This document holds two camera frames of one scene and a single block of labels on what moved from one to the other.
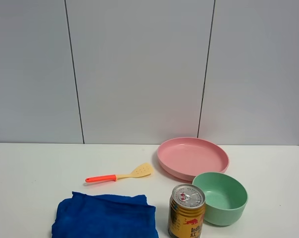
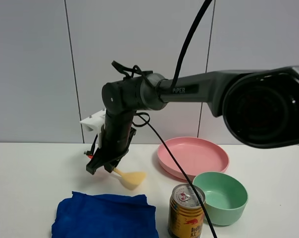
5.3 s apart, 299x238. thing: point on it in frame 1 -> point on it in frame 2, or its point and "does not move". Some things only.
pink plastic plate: x=187 y=157 does not move
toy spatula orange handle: x=142 y=169 -> x=130 y=180
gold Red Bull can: x=186 y=210 does not move
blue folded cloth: x=83 y=215 does not move
